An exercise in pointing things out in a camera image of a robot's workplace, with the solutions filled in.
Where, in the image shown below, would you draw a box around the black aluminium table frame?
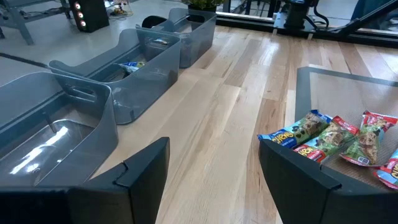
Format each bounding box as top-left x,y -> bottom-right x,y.
216,0 -> 398,49

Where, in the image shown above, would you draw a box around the brown silicone baking mat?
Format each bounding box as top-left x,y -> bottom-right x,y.
294,66 -> 398,192

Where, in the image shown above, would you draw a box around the grey translucent plastic bin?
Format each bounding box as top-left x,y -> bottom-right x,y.
0,71 -> 119,187
136,7 -> 218,69
48,28 -> 182,125

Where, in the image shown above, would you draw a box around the black computer tower red lights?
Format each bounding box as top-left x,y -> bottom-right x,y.
67,0 -> 110,34

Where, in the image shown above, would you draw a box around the light grey metal table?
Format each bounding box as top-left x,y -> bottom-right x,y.
0,0 -> 73,47

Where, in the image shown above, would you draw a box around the blue chewy granola bar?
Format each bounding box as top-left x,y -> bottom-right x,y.
257,109 -> 333,150
119,61 -> 146,75

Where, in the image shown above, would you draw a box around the green potted plant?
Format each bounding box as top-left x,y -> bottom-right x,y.
182,0 -> 225,12

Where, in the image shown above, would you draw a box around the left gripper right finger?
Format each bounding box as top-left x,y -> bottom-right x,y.
257,138 -> 398,224

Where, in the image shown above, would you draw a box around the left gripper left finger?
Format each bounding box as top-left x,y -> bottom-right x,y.
0,136 -> 171,224

